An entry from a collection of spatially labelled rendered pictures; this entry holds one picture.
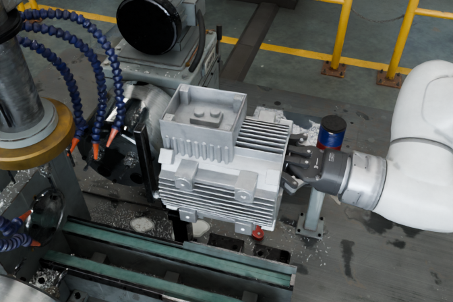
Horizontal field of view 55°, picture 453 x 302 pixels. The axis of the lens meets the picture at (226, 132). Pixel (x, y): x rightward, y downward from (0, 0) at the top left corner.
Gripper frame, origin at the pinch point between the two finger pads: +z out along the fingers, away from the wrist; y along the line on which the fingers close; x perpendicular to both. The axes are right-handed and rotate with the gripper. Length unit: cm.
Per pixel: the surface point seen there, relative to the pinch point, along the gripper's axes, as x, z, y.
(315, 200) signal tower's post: 40, -23, -26
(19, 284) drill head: 24.3, 29.4, 24.7
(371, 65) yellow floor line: 130, -61, -242
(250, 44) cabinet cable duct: 137, 32, -240
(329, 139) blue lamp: 15.6, -20.0, -24.7
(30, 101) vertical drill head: -0.1, 35.3, 3.2
